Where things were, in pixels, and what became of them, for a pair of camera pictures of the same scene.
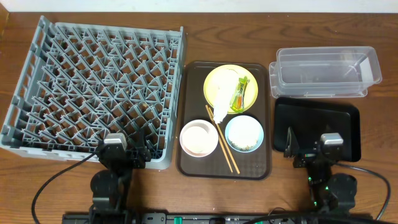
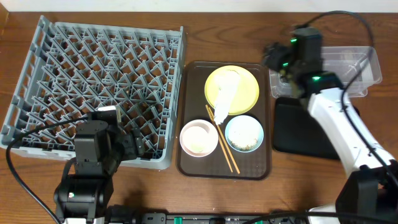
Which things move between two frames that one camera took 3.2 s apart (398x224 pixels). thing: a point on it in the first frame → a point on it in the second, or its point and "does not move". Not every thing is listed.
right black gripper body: [306, 155] → [280, 61]
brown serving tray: [254, 165] does not move
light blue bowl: [244, 134] does not move
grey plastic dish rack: [79, 82] does not move
